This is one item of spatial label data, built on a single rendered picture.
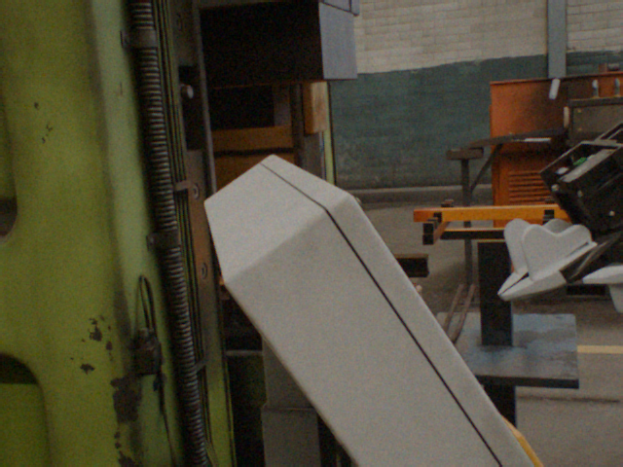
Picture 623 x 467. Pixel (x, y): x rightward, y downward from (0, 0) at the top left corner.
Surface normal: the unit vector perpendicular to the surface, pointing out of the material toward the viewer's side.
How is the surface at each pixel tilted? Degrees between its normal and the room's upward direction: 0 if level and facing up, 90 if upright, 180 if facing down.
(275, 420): 91
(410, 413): 90
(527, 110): 90
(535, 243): 91
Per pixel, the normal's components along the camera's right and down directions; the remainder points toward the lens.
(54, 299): -0.26, 0.18
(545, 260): 0.13, 0.18
